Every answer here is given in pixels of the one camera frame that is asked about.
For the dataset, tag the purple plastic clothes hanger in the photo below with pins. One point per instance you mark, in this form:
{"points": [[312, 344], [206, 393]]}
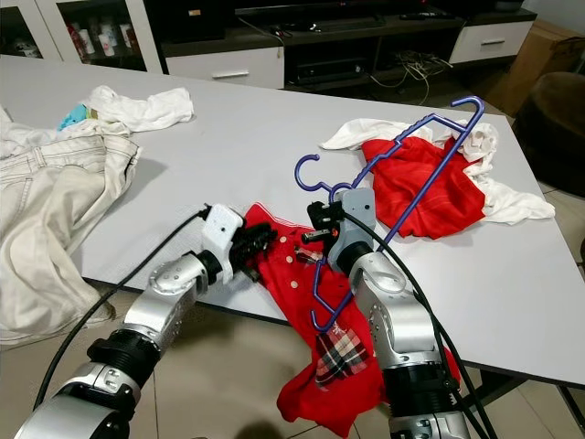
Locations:
{"points": [[439, 169]]}

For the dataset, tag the red polo shirt plaid trim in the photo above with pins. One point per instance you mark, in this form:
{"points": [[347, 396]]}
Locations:
{"points": [[329, 402]]}

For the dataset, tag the cream denim jacket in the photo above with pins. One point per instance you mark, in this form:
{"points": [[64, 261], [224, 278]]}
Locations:
{"points": [[46, 238]]}

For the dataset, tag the red jacket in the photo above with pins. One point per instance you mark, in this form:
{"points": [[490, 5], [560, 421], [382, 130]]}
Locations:
{"points": [[430, 197]]}

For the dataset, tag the black low TV bench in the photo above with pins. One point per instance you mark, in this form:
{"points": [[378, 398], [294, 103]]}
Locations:
{"points": [[347, 37]]}

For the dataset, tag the black flat television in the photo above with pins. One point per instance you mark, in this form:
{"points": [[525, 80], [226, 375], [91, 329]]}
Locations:
{"points": [[311, 11]]}

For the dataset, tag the tall black cabinet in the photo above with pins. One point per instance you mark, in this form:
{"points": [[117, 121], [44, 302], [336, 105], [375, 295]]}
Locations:
{"points": [[187, 23]]}

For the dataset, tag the white side drawer unit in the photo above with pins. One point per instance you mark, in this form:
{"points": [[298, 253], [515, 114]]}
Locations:
{"points": [[492, 41]]}

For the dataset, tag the white long-sleeve shirt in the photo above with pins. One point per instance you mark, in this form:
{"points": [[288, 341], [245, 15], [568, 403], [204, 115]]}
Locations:
{"points": [[27, 137]]}

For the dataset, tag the brown chair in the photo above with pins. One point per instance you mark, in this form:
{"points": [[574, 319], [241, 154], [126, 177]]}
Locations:
{"points": [[558, 128]]}

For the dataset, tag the black table leg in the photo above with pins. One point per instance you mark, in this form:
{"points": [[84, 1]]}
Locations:
{"points": [[530, 389]]}

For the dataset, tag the large brown cardboard box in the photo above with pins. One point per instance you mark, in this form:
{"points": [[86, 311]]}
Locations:
{"points": [[539, 69]]}

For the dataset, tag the white cabinet with glass doors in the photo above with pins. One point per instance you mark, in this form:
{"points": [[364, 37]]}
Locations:
{"points": [[55, 18]]}

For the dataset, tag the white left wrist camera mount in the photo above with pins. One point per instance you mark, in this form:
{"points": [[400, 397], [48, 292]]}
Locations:
{"points": [[222, 227]]}

